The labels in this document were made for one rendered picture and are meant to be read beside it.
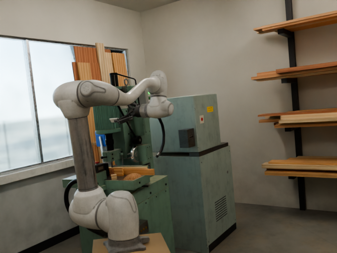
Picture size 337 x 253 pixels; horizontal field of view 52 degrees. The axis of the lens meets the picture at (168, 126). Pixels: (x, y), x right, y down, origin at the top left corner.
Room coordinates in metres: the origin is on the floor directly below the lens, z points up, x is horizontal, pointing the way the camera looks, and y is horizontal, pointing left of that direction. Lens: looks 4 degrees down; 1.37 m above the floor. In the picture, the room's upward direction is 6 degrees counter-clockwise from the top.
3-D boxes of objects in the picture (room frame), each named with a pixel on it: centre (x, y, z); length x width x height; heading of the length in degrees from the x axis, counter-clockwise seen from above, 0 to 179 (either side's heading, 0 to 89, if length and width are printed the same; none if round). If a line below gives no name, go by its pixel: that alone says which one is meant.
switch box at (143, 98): (2.62, 0.15, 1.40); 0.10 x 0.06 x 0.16; 153
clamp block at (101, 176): (2.24, 0.54, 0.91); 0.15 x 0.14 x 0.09; 63
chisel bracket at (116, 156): (2.41, 0.41, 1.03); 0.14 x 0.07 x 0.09; 153
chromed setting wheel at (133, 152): (2.46, 0.25, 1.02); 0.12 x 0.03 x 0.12; 153
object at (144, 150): (2.49, 0.20, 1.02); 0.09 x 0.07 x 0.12; 63
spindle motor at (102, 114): (2.40, 0.42, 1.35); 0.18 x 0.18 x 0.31
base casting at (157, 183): (2.51, 0.37, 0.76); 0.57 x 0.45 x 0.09; 153
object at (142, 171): (2.39, 0.40, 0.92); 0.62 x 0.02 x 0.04; 63
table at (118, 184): (2.31, 0.50, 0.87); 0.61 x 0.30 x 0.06; 63
